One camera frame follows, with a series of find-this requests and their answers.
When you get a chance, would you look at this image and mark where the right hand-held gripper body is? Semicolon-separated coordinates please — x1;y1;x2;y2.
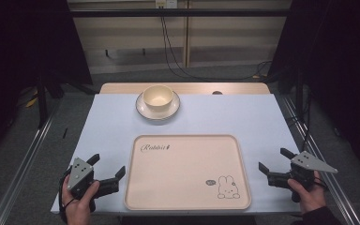
266;150;338;203

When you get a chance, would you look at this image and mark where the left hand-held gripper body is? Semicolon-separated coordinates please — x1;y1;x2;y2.
63;157;120;214

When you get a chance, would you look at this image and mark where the person's right hand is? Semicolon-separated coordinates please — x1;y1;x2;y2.
287;170;328;216

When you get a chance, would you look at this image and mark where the person's left hand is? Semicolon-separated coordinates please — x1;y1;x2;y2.
61;179;101;225

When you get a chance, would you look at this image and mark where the black metal stand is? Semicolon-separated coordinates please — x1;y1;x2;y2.
277;67;306;123
36;69;64;129

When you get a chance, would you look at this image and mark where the beige tray with rabbit print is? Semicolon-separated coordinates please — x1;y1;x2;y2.
124;134;253;211

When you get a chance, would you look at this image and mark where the white plate with dark rim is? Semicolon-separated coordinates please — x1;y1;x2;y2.
135;91;181;122

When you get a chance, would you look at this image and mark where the pale blue table mat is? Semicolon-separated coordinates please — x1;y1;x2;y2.
50;93;302;216

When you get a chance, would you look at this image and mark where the cream bowl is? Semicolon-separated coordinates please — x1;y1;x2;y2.
142;84;174;113

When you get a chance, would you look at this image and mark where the yellow floor item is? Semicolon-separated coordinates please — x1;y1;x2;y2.
24;89;39;109

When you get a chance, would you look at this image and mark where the wooden table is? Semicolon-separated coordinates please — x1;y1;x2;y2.
98;82;272;96

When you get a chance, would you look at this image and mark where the black curtain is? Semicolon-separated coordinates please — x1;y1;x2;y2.
0;0;94;163
267;0;360;172

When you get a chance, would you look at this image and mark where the black horizontal bar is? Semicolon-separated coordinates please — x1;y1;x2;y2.
69;8;291;18

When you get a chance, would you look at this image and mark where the black wrist cord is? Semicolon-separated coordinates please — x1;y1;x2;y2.
58;170;77;224

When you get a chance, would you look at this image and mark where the metal floor rail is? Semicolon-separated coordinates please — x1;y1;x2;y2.
281;95;360;225
0;100;63;225

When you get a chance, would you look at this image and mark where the black floor cable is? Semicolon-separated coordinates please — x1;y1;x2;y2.
287;93;314;153

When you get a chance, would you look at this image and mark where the black wall cable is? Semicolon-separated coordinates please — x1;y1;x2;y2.
159;7;265;82
161;7;274;81

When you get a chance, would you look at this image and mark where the wooden vertical post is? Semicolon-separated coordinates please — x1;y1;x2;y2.
182;0;191;68

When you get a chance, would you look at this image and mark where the white wall socket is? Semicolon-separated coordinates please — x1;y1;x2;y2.
155;0;178;9

